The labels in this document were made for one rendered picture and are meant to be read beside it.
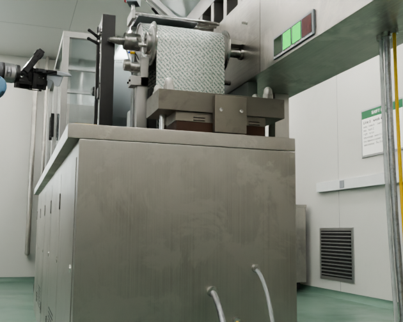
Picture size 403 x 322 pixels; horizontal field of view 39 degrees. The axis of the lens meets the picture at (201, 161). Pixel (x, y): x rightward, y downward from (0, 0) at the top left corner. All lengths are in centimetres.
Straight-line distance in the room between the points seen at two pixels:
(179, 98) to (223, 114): 14
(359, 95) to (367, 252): 148
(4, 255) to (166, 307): 584
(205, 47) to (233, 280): 79
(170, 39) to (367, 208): 379
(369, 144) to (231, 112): 381
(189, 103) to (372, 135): 384
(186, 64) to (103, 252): 72
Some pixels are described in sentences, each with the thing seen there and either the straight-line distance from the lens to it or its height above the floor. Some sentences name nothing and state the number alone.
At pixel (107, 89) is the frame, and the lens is 217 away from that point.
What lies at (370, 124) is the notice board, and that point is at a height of 161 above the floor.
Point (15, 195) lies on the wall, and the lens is 732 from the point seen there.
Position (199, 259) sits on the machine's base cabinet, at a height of 55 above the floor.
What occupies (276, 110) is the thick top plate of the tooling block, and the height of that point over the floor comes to 99.
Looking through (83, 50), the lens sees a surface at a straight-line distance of 294.
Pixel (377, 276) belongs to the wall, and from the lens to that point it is 534.
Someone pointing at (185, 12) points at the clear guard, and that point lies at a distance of 287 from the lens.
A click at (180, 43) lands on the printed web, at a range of 192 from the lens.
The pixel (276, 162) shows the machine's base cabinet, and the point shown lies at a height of 82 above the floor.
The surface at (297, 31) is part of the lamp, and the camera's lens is 167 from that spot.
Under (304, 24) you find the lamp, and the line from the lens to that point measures 163.
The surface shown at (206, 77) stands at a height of 113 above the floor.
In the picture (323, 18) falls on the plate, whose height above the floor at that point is 118.
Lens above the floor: 62
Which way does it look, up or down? 7 degrees up
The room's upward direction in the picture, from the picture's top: 1 degrees clockwise
